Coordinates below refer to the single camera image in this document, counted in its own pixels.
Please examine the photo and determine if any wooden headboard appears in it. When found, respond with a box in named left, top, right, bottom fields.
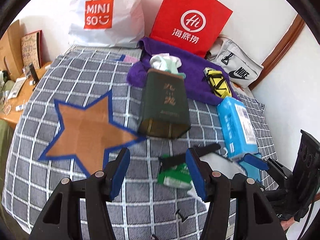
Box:
left=0, top=20, right=23, bottom=81

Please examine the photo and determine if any purple towel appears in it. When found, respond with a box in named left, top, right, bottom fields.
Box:
left=126, top=37, right=231, bottom=106

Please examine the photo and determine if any brown paper star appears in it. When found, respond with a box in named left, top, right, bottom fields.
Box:
left=39, top=90, right=146, bottom=177

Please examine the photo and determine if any grey Nike waist bag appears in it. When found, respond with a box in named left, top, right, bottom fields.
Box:
left=207, top=35, right=263, bottom=88

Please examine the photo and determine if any blue tissue pack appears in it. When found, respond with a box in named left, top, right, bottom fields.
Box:
left=216, top=97, right=259, bottom=159

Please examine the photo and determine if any dark green tea tin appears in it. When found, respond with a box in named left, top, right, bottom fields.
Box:
left=138, top=68, right=191, bottom=139

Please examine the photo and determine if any green sachet packet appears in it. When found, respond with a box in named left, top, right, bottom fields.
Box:
left=157, top=153, right=192, bottom=190

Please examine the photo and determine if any black watch strap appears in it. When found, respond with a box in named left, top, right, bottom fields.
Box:
left=158, top=143, right=222, bottom=170

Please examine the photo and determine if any grey checked cloth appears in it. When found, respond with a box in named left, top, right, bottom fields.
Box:
left=1, top=45, right=278, bottom=240

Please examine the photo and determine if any white green sock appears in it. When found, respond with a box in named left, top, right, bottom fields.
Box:
left=149, top=53, right=186, bottom=79

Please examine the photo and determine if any wooden nightstand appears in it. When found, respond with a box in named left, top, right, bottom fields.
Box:
left=0, top=62, right=52, bottom=131

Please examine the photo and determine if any red paper shopping bag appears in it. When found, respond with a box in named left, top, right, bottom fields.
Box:
left=149, top=0, right=232, bottom=57

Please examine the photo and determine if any white Miniso plastic bag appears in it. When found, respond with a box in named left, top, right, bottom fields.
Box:
left=68, top=0, right=145, bottom=48

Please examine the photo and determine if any blue paper star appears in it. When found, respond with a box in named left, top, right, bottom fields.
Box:
left=238, top=160, right=261, bottom=183

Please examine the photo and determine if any yellow black pouch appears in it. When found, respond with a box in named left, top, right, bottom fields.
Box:
left=203, top=67, right=232, bottom=99

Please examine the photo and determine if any person right hand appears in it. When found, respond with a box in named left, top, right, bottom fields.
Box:
left=280, top=217, right=296, bottom=231

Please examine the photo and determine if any brown wooden door frame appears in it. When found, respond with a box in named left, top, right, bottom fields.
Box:
left=249, top=14, right=305, bottom=90

